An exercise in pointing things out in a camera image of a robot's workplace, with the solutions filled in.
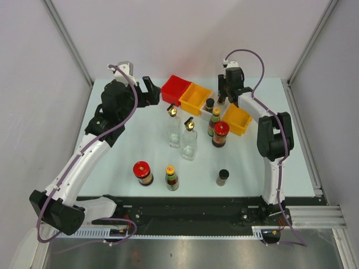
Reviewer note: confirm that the red lid jar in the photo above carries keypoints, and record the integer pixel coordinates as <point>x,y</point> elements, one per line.
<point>142,172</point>
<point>221,130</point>

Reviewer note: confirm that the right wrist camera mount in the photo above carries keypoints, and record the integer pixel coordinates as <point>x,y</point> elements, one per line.
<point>230,64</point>

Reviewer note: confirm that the front glass oil bottle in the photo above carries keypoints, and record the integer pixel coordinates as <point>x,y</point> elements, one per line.
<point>189,140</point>

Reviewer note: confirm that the black lid spice jar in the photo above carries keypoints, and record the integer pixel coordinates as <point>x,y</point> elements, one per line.
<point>222,99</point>
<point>209,105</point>
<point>223,175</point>

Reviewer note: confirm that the yellow plastic bin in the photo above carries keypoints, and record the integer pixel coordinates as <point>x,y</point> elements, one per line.
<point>237,119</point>
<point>193,99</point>

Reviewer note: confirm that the rear red lid jar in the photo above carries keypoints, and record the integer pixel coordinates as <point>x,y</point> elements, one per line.
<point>221,130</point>

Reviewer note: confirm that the glass oil bottle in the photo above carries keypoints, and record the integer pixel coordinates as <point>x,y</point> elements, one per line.
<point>189,140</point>
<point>173,127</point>

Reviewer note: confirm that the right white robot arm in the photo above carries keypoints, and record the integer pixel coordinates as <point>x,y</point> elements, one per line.
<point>274,135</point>

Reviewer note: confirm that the red plastic bin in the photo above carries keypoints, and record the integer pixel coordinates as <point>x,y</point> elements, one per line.
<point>173,89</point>

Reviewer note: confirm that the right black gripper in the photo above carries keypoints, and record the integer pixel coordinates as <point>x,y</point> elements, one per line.
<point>221,80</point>

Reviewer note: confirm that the front red lid jar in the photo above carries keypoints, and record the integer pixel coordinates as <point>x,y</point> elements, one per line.
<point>142,172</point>

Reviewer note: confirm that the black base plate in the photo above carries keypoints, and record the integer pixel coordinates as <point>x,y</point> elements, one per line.
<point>176,216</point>

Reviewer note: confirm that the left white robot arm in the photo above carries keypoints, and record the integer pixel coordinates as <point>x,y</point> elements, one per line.
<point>57,205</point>

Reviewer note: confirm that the green label sauce bottle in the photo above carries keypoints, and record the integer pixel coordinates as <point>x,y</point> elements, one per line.
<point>171,178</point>
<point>215,117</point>

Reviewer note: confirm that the white plastic bin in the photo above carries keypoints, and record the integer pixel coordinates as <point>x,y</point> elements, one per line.
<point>206,115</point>

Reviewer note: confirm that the right yellow plastic bin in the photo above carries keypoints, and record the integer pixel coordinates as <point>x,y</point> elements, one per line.
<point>237,119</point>

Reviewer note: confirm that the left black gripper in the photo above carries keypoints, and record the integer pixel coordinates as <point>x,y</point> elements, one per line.
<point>150,98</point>

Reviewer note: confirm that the front green label sauce bottle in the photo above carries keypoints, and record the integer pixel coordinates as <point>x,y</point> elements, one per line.
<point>171,178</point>

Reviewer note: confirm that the rear green label sauce bottle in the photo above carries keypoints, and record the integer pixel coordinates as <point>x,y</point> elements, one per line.
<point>215,117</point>

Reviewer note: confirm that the rear glass oil bottle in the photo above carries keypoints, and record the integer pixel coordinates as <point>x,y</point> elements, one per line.
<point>173,127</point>

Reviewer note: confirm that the left yellow plastic bin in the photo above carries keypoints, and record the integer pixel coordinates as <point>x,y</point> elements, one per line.
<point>193,99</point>

